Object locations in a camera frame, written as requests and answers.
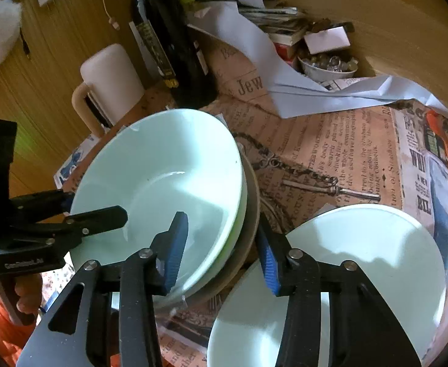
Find grey lilac plate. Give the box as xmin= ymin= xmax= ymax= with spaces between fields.
xmin=152 ymin=152 xmax=262 ymax=308

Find mint green deep bowl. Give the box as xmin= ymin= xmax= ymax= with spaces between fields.
xmin=70 ymin=109 xmax=247 ymax=294

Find mint green plate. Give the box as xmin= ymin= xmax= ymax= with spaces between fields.
xmin=207 ymin=204 xmax=446 ymax=366

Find orange sleeve forearm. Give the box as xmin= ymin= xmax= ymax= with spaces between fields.
xmin=0 ymin=303 xmax=35 ymax=366

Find left hand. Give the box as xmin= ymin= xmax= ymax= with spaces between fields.
xmin=15 ymin=273 xmax=42 ymax=315

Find blue cartoon coaster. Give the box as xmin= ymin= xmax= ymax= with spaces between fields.
xmin=53 ymin=134 xmax=99 ymax=189

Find cream beige mug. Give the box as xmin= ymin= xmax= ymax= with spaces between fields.
xmin=71 ymin=43 xmax=145 ymax=138

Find newspaper print table mat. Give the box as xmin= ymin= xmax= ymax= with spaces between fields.
xmin=54 ymin=34 xmax=448 ymax=367

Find white paper sheets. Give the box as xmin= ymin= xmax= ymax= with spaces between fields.
xmin=188 ymin=2 xmax=448 ymax=118

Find small bowl of trinkets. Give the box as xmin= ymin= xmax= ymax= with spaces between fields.
xmin=299 ymin=54 xmax=358 ymax=83

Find white card box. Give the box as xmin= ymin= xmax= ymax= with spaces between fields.
xmin=304 ymin=27 xmax=351 ymax=55

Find dark wine bottle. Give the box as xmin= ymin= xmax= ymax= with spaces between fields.
xmin=131 ymin=0 xmax=217 ymax=109

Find stack of magazines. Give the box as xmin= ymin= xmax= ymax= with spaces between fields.
xmin=196 ymin=0 xmax=309 ymax=46

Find metal key on chain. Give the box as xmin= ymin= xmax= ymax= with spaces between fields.
xmin=232 ymin=132 xmax=381 ymax=203

